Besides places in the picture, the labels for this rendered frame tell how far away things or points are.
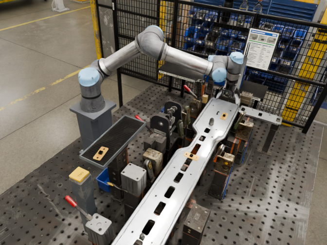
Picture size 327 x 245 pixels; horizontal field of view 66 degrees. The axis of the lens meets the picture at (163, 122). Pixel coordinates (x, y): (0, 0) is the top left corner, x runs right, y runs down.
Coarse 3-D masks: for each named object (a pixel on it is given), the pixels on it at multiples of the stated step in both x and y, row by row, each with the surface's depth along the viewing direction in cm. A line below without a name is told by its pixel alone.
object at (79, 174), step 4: (76, 168) 109; (80, 168) 109; (76, 172) 108; (80, 172) 108; (84, 172) 108; (88, 172) 108; (72, 176) 106; (76, 176) 106; (80, 176) 106; (84, 176) 106; (76, 180) 105; (80, 180) 104
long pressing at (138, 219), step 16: (208, 112) 175; (208, 128) 161; (224, 128) 162; (192, 144) 148; (208, 144) 149; (176, 160) 138; (192, 160) 138; (208, 160) 140; (160, 176) 128; (192, 176) 129; (160, 192) 121; (176, 192) 121; (144, 208) 114; (176, 208) 114; (128, 224) 107; (144, 224) 107; (160, 224) 108; (128, 240) 102; (144, 240) 102; (160, 240) 102
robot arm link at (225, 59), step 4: (212, 56) 141; (216, 56) 141; (220, 56) 141; (224, 56) 141; (208, 60) 141; (212, 60) 140; (216, 60) 138; (220, 60) 137; (224, 60) 140; (228, 60) 140
